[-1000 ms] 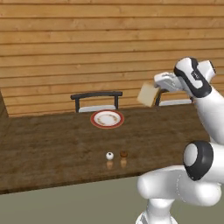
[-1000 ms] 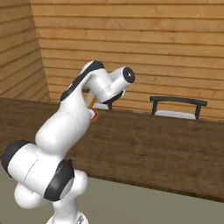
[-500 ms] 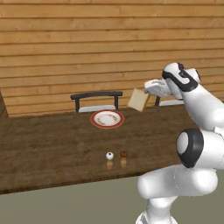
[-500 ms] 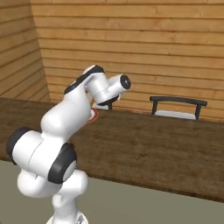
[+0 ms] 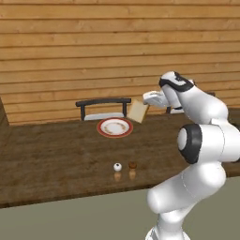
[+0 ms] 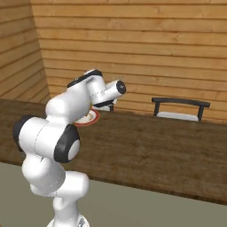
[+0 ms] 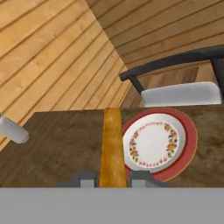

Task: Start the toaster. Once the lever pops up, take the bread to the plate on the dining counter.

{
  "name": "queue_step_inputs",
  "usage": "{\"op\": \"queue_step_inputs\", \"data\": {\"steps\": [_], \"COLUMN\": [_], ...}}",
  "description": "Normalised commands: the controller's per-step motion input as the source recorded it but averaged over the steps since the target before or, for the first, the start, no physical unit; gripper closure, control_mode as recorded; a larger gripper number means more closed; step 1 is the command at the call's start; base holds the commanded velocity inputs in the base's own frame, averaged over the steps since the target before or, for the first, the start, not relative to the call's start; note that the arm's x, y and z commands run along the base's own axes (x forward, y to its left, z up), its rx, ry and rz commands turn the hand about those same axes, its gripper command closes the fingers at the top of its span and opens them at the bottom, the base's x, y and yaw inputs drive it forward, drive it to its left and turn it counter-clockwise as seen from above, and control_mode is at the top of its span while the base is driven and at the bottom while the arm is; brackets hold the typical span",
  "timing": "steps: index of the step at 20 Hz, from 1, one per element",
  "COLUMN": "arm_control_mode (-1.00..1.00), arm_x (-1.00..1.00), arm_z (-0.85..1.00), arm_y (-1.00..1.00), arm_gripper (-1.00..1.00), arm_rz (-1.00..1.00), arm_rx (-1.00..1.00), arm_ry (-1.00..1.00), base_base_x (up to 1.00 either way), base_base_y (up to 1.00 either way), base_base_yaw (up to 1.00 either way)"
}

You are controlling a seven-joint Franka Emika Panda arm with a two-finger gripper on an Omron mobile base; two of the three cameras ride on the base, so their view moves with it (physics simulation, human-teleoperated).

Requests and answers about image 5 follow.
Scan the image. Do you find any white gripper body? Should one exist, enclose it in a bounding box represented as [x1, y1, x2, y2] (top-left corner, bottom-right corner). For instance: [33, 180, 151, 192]
[142, 90, 169, 110]

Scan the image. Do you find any slice of toasted bread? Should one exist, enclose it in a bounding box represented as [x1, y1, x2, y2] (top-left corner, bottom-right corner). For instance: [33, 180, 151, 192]
[126, 98, 150, 124]

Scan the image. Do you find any black chair with white seat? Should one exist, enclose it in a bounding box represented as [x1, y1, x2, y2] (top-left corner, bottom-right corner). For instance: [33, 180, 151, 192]
[75, 97, 132, 122]

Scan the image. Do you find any brown round shaker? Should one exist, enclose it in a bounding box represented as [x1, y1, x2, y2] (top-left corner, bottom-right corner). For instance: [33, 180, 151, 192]
[127, 160, 139, 170]

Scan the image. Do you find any white round shaker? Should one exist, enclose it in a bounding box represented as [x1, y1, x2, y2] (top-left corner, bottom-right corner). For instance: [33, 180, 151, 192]
[112, 162, 123, 173]

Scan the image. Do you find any white plate with red rim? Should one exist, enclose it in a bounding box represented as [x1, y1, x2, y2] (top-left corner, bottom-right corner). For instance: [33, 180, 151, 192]
[96, 117, 134, 139]

